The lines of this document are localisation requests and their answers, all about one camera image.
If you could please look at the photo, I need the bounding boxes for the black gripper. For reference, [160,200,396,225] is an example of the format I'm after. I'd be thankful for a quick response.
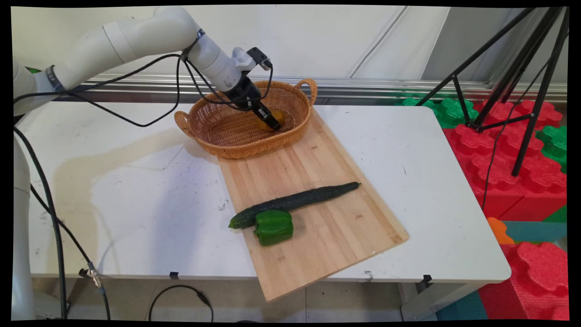
[225,75,281,133]

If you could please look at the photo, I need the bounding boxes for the yellow-brown potato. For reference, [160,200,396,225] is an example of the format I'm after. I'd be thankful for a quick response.
[255,109,286,133]

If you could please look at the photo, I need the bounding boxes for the woven wicker basket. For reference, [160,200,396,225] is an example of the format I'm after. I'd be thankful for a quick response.
[174,78,318,159]

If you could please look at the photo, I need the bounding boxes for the long dark green cucumber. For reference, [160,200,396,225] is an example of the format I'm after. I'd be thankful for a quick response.
[228,182,362,229]

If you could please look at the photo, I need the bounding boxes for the green bell pepper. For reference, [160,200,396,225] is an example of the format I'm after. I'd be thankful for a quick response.
[253,209,294,247]

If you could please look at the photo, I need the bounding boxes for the wooden cutting board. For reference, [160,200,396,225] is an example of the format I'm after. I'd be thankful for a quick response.
[217,107,409,302]

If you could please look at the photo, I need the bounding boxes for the green foam block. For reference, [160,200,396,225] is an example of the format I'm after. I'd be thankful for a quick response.
[535,125,568,174]
[394,96,475,129]

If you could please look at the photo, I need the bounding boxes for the large red foam block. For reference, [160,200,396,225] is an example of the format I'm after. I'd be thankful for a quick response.
[443,100,568,222]

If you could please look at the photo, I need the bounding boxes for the white table leg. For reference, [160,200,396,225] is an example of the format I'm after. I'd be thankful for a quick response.
[399,282,483,321]

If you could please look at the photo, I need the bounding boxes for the orange foam piece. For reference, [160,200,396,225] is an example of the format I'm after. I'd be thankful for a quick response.
[487,217,516,245]

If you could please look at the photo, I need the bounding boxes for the black tripod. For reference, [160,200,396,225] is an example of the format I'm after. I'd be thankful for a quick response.
[415,7,570,178]

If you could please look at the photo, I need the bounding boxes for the teal foam floor mat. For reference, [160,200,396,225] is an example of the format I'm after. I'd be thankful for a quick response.
[502,221,568,244]

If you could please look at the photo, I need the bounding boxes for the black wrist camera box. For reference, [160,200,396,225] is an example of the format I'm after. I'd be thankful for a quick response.
[247,47,273,71]

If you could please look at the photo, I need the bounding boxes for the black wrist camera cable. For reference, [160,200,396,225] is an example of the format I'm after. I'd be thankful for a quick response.
[183,58,274,112]

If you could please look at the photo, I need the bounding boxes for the aluminium window rail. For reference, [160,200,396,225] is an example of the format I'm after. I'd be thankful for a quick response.
[59,74,568,104]

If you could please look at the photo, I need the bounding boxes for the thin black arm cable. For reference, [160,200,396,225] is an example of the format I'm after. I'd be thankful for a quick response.
[14,54,183,128]

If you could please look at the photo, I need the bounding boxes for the looped black cable with plug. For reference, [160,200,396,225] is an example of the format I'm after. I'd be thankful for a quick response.
[148,285,214,323]

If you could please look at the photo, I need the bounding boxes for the thin black tripod cable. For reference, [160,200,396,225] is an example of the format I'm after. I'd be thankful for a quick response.
[480,59,551,212]

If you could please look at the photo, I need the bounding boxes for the black cable with metal connector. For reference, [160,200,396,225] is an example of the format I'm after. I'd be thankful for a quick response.
[30,184,112,321]

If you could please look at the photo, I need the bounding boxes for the thick black cable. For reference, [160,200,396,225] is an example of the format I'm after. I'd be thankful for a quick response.
[14,126,69,320]

